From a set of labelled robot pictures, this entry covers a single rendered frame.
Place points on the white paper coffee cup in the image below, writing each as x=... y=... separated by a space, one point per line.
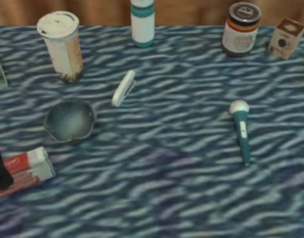
x=63 y=48

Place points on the red and white toothpaste box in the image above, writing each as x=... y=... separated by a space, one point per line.
x=30 y=168

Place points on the glass jar with black lid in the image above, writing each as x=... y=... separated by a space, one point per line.
x=239 y=33

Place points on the teal plastic toy microphone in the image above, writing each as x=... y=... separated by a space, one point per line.
x=242 y=129

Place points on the grey-blue ceramic bowl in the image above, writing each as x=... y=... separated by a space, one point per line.
x=69 y=120

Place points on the small brown and white box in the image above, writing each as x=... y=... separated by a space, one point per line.
x=285 y=39

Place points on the blue wave-pattern tablecloth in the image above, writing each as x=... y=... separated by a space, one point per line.
x=152 y=148

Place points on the white and teal bottle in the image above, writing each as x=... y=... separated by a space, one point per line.
x=142 y=23

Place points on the white folding comb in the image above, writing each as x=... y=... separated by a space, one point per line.
x=123 y=88

